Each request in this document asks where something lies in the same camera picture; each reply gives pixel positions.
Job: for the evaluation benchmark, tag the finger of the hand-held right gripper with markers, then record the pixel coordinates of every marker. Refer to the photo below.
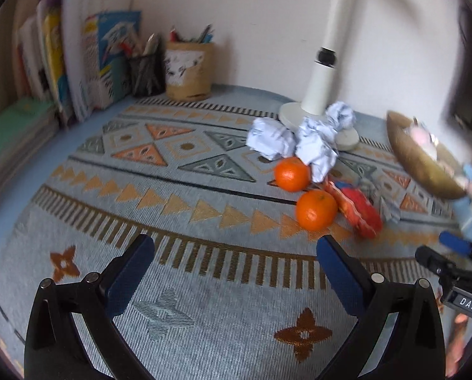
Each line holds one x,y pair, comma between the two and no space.
433,259
455,242

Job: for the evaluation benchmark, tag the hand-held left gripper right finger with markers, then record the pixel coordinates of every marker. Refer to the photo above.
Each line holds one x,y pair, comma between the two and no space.
340,281

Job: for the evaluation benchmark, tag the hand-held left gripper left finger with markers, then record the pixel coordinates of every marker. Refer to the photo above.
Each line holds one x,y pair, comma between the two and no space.
129,281

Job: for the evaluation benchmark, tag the red orange snack packet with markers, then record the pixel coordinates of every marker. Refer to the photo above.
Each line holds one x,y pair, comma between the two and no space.
356,209

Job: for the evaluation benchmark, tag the orange mandarin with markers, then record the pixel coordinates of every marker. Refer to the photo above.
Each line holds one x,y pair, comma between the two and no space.
316,209
292,174

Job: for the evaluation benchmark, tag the golden ribbed bowl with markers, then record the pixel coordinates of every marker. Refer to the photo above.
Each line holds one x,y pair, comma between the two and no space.
422,170

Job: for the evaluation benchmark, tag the white paper ball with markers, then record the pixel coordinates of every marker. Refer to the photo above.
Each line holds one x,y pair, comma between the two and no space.
269,138
317,152
340,114

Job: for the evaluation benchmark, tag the person's right hand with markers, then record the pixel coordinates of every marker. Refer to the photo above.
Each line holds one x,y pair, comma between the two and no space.
461,344

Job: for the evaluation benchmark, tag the patterned woven table mat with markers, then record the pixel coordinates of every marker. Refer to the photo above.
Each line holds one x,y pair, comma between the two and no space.
220,285

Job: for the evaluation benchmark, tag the stack of green books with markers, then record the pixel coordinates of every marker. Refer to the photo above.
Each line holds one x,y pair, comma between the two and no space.
14,134

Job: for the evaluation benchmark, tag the black mesh pen holder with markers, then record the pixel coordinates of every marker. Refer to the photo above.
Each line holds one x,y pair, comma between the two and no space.
147,77

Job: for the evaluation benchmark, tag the yellow bamboo pen holder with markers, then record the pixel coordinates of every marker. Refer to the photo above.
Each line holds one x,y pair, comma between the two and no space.
188,73

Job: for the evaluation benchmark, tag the blue illustrated book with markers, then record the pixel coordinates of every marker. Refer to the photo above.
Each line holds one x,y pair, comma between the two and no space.
113,59

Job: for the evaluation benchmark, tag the yellow book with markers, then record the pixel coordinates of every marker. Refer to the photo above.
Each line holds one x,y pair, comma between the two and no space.
56,67

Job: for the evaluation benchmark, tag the white workbook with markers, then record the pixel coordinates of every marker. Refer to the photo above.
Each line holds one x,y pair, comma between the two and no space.
78,47

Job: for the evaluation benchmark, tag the row of upright books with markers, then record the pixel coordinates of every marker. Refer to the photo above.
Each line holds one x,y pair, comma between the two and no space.
32,59

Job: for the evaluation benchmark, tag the white desk lamp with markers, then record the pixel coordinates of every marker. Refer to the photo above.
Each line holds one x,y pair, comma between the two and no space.
331,27

